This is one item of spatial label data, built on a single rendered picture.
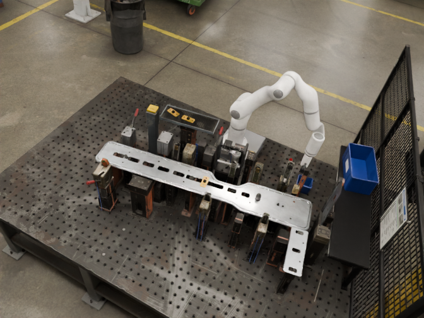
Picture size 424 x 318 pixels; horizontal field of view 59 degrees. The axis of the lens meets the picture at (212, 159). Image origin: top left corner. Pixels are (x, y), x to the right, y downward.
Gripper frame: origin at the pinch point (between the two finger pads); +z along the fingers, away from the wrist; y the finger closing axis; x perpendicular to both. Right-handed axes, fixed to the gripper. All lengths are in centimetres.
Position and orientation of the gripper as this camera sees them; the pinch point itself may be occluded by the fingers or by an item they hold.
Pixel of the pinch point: (303, 167)
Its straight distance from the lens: 271.8
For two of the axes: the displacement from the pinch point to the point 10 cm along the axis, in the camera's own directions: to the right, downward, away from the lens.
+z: -1.4, 6.5, 7.5
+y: -3.9, 6.6, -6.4
